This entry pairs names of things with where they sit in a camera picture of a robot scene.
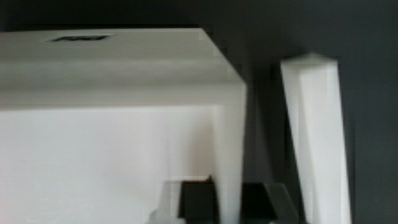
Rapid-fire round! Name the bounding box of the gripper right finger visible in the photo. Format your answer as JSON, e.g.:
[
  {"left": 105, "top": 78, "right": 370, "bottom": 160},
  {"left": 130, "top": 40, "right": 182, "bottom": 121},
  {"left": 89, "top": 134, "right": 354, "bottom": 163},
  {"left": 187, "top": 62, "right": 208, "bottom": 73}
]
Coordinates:
[{"left": 240, "top": 183, "right": 308, "bottom": 224}]

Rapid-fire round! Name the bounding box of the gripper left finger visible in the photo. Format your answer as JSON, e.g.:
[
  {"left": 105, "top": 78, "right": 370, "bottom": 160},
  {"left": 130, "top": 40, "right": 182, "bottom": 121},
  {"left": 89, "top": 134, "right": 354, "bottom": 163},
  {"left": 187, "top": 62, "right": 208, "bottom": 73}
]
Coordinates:
[{"left": 155, "top": 175, "right": 222, "bottom": 224}]

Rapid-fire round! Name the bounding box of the white front drawer box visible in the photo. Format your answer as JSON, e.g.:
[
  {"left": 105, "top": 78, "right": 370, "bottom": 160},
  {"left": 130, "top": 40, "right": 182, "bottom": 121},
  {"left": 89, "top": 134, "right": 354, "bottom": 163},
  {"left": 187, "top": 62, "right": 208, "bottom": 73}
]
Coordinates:
[{"left": 0, "top": 28, "right": 247, "bottom": 224}]

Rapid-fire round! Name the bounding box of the white front barrier rail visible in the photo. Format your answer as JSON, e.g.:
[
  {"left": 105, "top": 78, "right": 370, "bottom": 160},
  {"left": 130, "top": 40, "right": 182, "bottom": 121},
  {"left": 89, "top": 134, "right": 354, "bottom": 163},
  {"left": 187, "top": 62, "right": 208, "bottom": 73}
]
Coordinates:
[{"left": 281, "top": 53, "right": 352, "bottom": 224}]

